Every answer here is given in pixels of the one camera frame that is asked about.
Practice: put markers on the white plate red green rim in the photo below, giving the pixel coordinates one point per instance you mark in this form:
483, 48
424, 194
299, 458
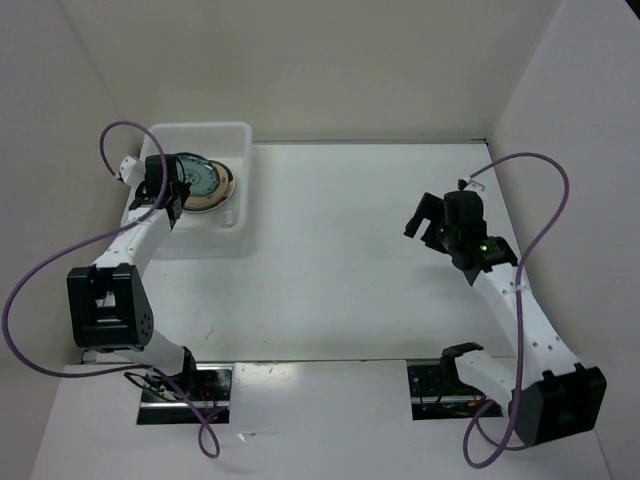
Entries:
210, 209

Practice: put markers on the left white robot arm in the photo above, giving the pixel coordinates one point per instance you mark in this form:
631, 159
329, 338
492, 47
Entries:
110, 310

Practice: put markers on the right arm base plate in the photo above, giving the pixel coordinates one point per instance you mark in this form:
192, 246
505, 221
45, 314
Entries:
434, 399

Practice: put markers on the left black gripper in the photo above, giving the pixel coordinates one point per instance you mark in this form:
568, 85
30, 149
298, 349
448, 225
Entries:
183, 189

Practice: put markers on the beige plate with red marks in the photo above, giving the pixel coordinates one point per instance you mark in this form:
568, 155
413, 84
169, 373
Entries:
222, 190

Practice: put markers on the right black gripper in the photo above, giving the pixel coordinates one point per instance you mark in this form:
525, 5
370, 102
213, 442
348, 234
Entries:
430, 207

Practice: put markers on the teal patterned small plate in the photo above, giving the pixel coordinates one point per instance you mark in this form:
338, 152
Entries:
200, 173

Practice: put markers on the clear glass cup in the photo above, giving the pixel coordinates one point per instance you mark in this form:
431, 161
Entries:
228, 218

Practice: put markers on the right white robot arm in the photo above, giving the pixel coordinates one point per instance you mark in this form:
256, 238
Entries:
554, 396

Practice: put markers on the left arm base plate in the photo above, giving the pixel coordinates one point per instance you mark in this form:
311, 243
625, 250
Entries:
208, 388

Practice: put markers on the white plastic bin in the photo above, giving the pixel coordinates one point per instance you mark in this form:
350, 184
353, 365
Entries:
197, 234

